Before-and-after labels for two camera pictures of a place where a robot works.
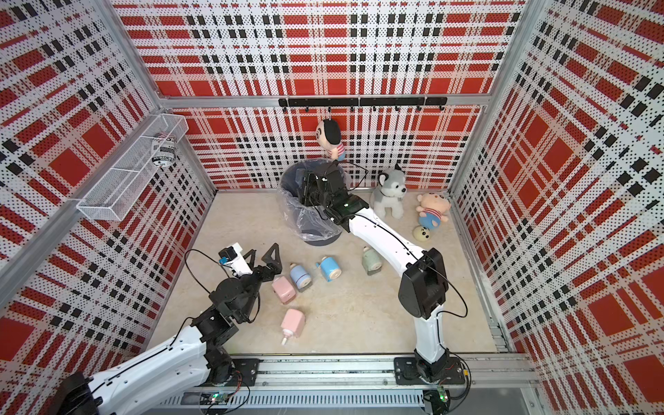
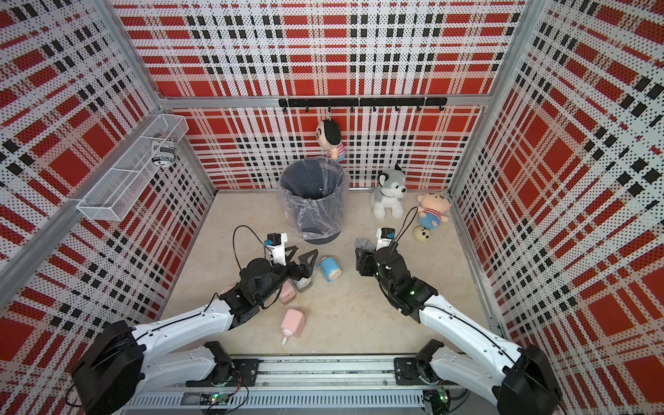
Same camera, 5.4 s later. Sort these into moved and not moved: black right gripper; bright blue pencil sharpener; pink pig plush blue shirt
Moved: black right gripper
Not moved: pink pig plush blue shirt; bright blue pencil sharpener
